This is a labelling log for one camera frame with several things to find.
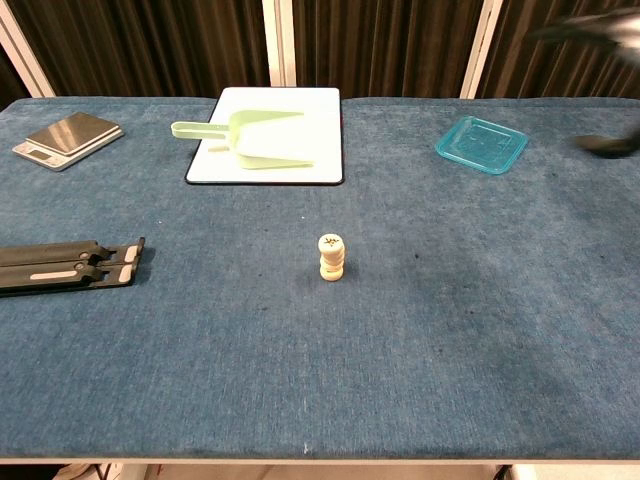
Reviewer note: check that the black pleated curtain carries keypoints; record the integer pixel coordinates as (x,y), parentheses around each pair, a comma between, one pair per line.
(150,45)
(550,75)
(380,45)
(7,85)

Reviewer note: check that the aluminium frame post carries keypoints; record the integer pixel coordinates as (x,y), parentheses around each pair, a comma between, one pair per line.
(480,50)
(280,40)
(25,55)

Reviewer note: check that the white cutting board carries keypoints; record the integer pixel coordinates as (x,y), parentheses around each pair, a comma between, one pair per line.
(280,102)

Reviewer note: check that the teal transparent container lid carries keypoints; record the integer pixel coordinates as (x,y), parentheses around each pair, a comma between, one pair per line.
(480,142)

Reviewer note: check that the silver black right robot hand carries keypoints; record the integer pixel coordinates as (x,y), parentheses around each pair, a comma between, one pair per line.
(600,27)

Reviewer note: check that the black folding laptop stand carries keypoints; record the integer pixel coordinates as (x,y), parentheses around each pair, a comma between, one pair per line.
(50,270)

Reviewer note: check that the blue table cloth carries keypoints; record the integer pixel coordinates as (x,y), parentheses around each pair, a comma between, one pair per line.
(250,350)

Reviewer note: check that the mint green plastic dustpan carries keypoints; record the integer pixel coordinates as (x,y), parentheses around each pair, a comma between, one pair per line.
(260,140)

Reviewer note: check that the silver digital kitchen scale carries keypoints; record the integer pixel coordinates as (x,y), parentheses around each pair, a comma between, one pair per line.
(70,132)

